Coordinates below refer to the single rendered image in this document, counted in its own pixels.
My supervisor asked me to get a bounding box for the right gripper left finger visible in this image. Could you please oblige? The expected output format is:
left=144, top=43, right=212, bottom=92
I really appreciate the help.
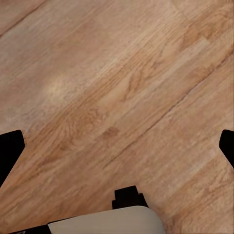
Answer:
left=0, top=130, right=25, bottom=187

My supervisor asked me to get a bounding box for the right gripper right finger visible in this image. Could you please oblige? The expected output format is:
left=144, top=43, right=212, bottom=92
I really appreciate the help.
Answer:
left=219, top=129, right=234, bottom=168

